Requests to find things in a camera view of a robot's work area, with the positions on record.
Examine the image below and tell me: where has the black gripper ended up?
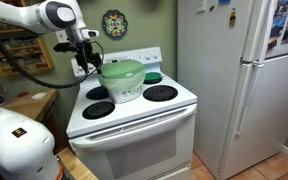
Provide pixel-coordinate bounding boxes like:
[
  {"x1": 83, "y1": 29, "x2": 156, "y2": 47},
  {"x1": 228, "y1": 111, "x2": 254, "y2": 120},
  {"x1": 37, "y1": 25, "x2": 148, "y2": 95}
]
[{"x1": 72, "y1": 39, "x2": 104, "y2": 75}]

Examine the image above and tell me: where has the green bin lid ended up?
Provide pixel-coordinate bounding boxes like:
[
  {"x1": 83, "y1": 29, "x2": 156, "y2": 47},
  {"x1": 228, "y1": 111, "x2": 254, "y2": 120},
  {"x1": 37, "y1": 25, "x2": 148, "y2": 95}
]
[{"x1": 99, "y1": 59, "x2": 146, "y2": 80}]

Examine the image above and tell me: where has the pale green bin liner bag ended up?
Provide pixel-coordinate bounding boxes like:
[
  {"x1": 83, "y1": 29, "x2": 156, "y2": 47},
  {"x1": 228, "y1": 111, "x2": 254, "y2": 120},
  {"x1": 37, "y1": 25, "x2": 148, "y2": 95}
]
[{"x1": 97, "y1": 70, "x2": 147, "y2": 98}]

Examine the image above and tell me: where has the silver metal pot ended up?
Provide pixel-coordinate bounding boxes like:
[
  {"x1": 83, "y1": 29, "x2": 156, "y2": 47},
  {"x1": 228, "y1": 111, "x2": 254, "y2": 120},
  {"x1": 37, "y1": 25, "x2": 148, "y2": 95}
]
[{"x1": 109, "y1": 81, "x2": 144, "y2": 105}]

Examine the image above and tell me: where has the small white dish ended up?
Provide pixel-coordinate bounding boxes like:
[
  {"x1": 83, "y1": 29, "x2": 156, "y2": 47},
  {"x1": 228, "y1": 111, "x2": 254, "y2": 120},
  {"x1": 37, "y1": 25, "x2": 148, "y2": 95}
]
[{"x1": 30, "y1": 92, "x2": 48, "y2": 101}]

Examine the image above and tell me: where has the green round pot holder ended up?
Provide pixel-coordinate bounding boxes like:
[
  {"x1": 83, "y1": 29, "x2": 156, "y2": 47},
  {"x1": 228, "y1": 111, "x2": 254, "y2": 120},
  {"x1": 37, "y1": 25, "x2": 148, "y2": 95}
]
[{"x1": 143, "y1": 71, "x2": 164, "y2": 83}]

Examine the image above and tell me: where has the wooden spice rack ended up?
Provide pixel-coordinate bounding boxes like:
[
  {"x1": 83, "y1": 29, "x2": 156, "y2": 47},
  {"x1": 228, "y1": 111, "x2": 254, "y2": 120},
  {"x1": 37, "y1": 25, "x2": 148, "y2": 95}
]
[{"x1": 0, "y1": 0, "x2": 55, "y2": 78}]

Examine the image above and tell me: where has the wooden side counter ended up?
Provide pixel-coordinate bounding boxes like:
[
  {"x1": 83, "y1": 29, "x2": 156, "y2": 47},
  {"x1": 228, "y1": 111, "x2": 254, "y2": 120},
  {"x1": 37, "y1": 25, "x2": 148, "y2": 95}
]
[{"x1": 0, "y1": 88, "x2": 60, "y2": 123}]

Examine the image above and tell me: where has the small red lid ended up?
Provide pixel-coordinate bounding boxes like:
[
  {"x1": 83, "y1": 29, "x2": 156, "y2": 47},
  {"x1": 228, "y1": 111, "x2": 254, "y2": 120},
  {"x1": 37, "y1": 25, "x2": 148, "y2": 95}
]
[{"x1": 16, "y1": 91, "x2": 30, "y2": 99}]

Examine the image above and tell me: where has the white electric stove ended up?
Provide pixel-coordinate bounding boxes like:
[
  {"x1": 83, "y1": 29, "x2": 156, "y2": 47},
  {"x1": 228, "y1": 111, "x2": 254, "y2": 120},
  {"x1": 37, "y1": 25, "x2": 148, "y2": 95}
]
[{"x1": 66, "y1": 46, "x2": 198, "y2": 180}]

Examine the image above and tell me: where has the light wooden robot table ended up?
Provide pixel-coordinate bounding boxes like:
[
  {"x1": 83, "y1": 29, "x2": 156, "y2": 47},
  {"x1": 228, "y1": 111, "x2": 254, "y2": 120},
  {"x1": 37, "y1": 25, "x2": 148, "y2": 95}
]
[{"x1": 55, "y1": 147, "x2": 99, "y2": 180}]

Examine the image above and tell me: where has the white paper note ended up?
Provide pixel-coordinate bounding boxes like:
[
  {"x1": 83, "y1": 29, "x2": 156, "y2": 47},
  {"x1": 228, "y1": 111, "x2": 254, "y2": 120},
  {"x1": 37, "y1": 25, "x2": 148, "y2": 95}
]
[{"x1": 195, "y1": 0, "x2": 207, "y2": 14}]

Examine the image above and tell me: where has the white refrigerator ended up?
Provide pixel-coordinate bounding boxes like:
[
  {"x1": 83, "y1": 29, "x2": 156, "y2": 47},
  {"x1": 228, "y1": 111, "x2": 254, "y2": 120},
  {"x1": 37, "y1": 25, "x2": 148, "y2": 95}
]
[{"x1": 177, "y1": 0, "x2": 288, "y2": 180}]

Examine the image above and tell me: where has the yellow black fridge magnet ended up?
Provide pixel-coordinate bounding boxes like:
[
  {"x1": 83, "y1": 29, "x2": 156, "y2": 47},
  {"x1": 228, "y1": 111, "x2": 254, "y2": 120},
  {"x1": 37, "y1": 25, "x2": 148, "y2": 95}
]
[{"x1": 229, "y1": 7, "x2": 237, "y2": 29}]

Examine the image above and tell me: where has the photo collage on fridge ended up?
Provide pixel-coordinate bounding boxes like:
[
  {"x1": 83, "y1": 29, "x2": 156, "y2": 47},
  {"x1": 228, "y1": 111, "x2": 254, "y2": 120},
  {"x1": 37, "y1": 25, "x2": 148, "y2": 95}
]
[{"x1": 266, "y1": 0, "x2": 288, "y2": 52}]

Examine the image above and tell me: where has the white wall switch plate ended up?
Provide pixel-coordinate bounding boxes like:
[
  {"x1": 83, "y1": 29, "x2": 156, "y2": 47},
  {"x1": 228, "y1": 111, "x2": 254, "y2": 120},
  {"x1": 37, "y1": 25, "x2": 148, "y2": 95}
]
[{"x1": 54, "y1": 29, "x2": 70, "y2": 44}]

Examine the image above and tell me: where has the colourful decorative wall plate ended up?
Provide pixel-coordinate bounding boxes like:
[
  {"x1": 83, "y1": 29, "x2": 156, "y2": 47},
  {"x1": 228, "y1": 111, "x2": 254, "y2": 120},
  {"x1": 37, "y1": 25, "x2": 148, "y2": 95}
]
[{"x1": 101, "y1": 9, "x2": 129, "y2": 39}]

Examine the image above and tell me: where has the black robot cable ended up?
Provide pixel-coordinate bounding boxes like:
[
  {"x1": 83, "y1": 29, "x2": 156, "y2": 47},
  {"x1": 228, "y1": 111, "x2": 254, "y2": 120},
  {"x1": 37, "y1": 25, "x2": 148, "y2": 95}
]
[{"x1": 0, "y1": 19, "x2": 105, "y2": 90}]

